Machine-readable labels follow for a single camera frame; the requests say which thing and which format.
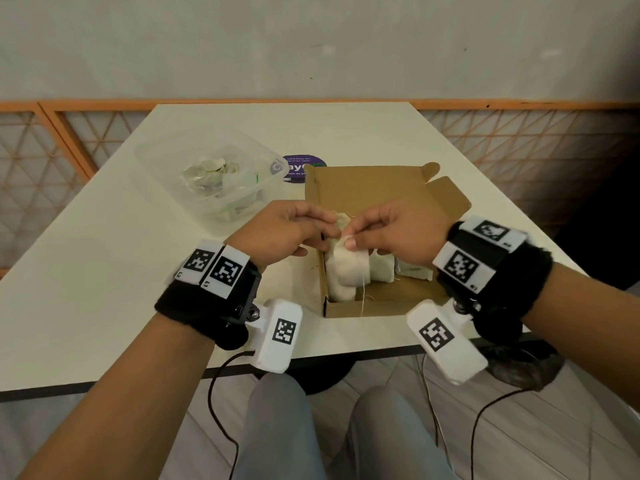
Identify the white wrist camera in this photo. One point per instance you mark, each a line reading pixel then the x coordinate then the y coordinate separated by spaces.
pixel 455 359
pixel 277 354

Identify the clear plastic container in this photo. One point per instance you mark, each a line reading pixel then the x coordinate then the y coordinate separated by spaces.
pixel 155 154

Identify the pile of tea bags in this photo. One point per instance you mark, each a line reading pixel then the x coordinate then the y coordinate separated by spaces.
pixel 215 174

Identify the dark grey floor object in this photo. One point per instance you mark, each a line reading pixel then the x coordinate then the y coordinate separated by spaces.
pixel 530 369

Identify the orange lattice fence panel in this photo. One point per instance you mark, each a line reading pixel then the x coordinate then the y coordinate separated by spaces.
pixel 540 154
pixel 35 179

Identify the black marker wristband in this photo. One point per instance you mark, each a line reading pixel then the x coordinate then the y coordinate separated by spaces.
pixel 195 309
pixel 520 289

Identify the grey trousers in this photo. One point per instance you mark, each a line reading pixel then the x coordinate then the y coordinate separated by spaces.
pixel 280 434

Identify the round purple sticker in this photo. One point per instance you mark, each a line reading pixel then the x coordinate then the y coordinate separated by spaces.
pixel 305 162

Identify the person's left forearm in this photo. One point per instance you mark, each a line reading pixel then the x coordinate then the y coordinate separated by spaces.
pixel 115 399

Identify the person's right hand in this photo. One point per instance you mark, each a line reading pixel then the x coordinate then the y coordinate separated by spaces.
pixel 410 229

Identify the person's right forearm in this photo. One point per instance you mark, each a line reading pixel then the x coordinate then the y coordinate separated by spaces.
pixel 590 329

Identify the brown paper box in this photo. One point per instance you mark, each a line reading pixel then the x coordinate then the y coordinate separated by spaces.
pixel 370 187

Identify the person's left hand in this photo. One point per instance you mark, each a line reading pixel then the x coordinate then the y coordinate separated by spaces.
pixel 270 234

